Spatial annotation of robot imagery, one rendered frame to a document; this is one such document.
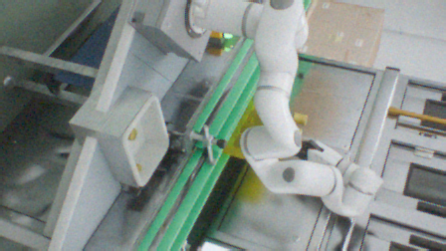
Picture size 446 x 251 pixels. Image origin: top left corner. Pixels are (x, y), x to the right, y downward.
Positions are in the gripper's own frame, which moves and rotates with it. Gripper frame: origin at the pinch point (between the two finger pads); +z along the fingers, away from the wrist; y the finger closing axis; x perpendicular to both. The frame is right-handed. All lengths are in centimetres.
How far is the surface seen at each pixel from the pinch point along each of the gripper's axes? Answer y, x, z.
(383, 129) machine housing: -15.3, -34.1, -15.0
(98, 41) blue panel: 13, 8, 80
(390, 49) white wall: -318, -409, 121
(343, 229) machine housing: -12.5, 10.3, -24.2
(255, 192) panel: -12.3, 15.1, 5.7
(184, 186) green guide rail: 4.4, 33.7, 16.9
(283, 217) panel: -12.2, 17.6, -7.0
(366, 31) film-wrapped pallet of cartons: -241, -337, 126
